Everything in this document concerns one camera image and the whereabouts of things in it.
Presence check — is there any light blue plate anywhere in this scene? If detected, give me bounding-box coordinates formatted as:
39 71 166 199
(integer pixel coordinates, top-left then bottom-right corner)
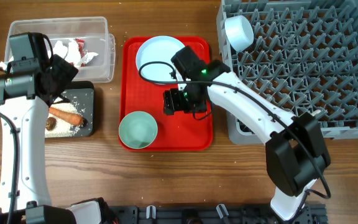
135 35 185 85

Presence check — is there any clear plastic bin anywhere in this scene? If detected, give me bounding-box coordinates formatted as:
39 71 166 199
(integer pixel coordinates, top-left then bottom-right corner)
8 16 116 83

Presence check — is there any brown shiitake mushroom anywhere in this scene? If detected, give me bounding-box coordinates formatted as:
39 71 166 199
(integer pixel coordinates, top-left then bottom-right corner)
45 117 57 131

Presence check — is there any black plastic tray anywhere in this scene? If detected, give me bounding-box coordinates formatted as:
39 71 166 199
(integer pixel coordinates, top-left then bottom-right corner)
52 81 95 138

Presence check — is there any light blue bowl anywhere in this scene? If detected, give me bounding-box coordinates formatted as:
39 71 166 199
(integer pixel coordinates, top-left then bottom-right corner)
224 16 254 52

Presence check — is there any white tissue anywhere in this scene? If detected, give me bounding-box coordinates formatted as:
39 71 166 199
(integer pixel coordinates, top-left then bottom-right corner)
53 39 98 68

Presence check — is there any red snack wrapper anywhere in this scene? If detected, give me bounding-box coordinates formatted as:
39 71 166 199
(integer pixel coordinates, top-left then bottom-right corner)
75 39 85 51

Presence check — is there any mint green bowl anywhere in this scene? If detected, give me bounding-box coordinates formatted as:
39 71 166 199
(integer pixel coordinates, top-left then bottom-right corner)
119 111 158 149

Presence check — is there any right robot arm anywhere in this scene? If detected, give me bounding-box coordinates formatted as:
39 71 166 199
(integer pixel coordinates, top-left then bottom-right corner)
163 46 331 221

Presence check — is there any pile of white rice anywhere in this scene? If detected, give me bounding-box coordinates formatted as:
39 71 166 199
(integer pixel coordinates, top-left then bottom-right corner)
45 102 86 138

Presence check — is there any orange carrot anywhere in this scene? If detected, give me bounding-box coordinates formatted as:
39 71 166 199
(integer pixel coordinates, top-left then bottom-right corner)
49 107 84 126

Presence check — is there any red serving tray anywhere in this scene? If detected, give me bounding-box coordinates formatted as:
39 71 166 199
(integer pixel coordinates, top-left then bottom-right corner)
119 36 213 151

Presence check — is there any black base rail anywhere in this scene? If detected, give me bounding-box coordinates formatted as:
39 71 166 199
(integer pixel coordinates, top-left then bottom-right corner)
104 203 328 224

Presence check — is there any grey dishwasher rack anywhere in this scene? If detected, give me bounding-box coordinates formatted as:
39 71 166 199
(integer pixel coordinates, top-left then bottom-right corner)
216 1 358 139

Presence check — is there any white spoon in rack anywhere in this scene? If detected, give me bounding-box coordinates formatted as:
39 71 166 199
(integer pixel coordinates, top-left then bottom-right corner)
311 110 321 116

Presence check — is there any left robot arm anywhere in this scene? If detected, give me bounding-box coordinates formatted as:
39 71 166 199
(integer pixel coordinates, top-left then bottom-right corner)
0 32 109 223

